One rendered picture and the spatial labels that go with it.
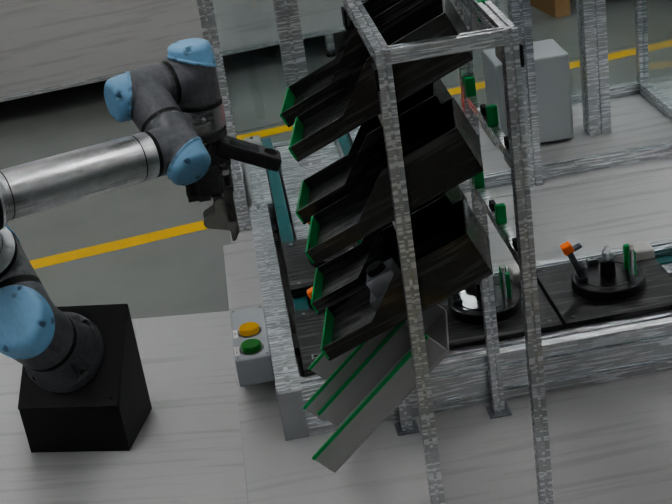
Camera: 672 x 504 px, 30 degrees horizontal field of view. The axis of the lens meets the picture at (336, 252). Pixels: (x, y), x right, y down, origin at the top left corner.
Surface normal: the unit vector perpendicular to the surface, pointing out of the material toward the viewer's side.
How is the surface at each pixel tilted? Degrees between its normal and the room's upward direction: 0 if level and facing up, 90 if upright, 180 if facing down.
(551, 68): 90
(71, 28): 90
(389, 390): 90
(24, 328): 50
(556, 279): 0
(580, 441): 0
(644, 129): 0
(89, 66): 90
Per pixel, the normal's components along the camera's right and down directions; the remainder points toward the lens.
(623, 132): -0.14, -0.90
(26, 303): -0.15, -0.24
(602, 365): 0.12, 0.41
